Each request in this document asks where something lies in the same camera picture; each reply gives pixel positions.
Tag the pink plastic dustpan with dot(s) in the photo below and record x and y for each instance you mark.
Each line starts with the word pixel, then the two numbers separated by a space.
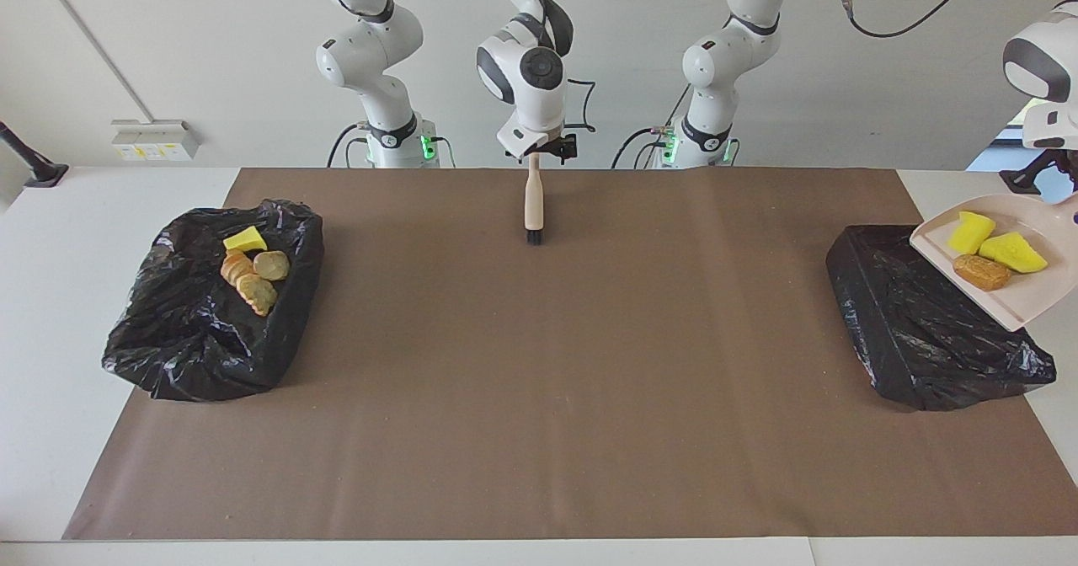
pixel 1036 296

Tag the black camera stand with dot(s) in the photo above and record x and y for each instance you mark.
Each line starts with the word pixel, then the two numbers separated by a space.
pixel 46 176
pixel 1019 180

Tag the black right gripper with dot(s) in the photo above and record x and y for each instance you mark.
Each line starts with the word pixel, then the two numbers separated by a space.
pixel 564 146

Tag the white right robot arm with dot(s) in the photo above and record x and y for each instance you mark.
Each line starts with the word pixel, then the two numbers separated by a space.
pixel 370 44

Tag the open black trash bag bin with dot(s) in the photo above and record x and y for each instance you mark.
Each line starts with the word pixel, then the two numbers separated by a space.
pixel 168 339

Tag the green and yellow sponge piece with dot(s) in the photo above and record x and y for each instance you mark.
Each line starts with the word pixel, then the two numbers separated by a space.
pixel 244 239

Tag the window with green view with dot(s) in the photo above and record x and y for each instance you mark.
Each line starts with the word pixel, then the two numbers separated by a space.
pixel 1023 115

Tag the flat black trash bag bin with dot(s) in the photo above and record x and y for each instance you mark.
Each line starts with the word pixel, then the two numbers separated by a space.
pixel 935 339

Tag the white wall socket box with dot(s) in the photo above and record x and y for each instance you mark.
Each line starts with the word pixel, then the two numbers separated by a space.
pixel 156 141

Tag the brown paper table mat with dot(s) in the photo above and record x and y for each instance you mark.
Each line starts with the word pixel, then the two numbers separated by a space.
pixel 539 482

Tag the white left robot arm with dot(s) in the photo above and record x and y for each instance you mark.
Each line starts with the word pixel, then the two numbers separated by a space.
pixel 724 56

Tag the brown cork-like roll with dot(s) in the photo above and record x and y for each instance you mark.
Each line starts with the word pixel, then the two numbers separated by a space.
pixel 981 273

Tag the orange croissant piece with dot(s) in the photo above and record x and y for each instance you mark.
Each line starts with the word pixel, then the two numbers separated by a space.
pixel 236 267

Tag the pale bread chunk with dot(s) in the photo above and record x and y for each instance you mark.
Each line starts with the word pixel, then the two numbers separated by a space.
pixel 257 295
pixel 271 265

